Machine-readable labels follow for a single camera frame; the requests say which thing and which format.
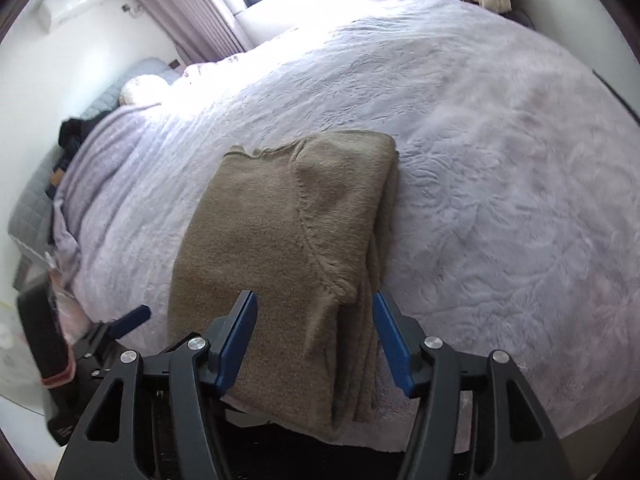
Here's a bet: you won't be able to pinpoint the brown knit sweater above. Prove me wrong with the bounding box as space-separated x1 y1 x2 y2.
167 130 398 441

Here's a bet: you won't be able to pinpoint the dark clothes by headboard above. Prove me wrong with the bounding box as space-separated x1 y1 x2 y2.
46 110 112 200

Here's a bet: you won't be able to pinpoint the grey padded headboard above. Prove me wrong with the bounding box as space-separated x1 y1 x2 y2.
8 58 180 290

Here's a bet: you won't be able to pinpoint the lavender embossed bedspread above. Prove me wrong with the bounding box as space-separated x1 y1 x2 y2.
52 0 639 436

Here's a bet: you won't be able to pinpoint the round cream pillow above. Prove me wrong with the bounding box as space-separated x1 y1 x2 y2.
118 75 170 106

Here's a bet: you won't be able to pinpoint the left mauve curtain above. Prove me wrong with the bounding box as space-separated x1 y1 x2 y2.
137 0 253 64

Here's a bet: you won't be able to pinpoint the black camera box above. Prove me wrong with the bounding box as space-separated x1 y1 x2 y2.
17 273 76 389

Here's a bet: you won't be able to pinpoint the black bed frame edge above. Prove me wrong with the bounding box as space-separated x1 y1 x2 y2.
592 70 640 126

